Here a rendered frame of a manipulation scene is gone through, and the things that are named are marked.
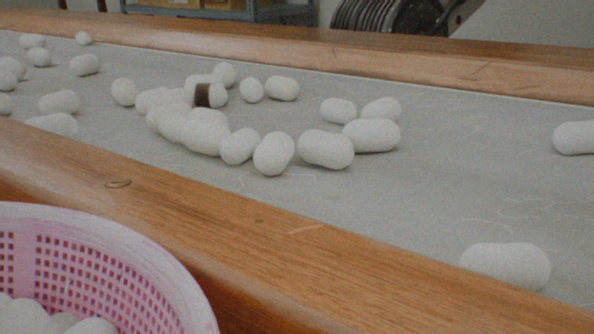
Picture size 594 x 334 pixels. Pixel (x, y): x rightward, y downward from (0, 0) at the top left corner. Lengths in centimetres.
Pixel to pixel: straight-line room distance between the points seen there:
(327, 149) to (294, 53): 32
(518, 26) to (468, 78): 206
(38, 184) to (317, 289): 16
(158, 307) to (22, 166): 15
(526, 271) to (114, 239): 15
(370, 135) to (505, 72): 19
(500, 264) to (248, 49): 51
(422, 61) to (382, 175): 24
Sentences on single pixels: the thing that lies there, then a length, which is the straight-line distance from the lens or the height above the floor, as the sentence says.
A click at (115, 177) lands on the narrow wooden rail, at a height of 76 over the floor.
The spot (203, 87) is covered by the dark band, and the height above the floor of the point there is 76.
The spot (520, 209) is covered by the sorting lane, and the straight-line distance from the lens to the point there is 31.
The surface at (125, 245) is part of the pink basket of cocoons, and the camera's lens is 23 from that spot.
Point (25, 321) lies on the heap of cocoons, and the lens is 24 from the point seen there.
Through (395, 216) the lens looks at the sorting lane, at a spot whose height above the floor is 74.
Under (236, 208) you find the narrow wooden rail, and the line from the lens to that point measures 25.
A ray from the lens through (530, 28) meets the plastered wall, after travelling 258.
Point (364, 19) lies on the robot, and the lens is 86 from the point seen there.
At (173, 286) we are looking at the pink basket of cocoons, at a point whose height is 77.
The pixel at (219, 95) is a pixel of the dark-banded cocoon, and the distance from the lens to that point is 49.
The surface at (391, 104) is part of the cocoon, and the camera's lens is 42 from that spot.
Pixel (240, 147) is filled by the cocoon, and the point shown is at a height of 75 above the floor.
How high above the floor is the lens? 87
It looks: 21 degrees down
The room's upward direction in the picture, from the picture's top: 3 degrees counter-clockwise
